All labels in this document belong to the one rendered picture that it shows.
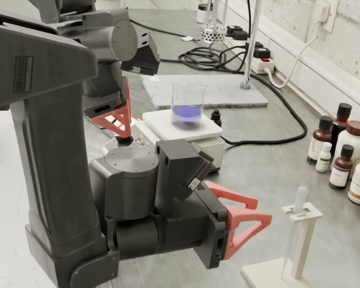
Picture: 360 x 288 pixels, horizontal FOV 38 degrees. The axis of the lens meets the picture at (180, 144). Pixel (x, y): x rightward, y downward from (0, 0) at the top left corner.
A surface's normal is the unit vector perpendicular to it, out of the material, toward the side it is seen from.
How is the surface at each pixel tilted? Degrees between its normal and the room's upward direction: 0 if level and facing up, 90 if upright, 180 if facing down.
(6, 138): 0
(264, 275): 0
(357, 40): 90
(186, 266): 0
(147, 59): 102
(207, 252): 89
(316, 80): 90
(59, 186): 91
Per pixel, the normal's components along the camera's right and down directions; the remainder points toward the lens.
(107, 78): 0.05, 0.65
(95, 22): -0.55, 0.36
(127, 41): 0.83, 0.06
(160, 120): 0.09, -0.88
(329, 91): -0.96, 0.04
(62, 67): 0.62, 0.42
